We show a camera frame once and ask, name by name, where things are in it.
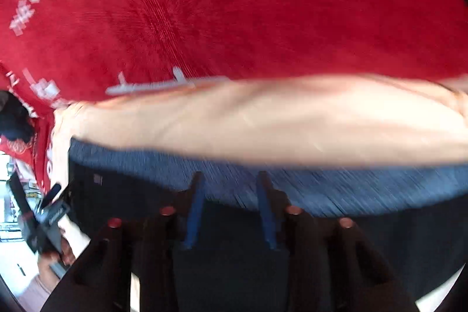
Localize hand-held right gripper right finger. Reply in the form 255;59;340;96
257;171;417;312

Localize red printed blanket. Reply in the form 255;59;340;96
0;0;467;115

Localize person's left hand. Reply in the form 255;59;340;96
37;237;77;283

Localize dark cloth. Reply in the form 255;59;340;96
0;91;36;142

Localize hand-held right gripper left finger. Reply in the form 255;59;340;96
40;171;205;312

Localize black pants with blue waistband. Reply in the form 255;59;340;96
68;138;468;312

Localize peach cloth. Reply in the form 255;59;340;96
46;74;468;312

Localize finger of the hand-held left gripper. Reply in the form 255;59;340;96
42;183;63;209

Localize person's left forearm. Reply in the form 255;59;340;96
16;272;62;310

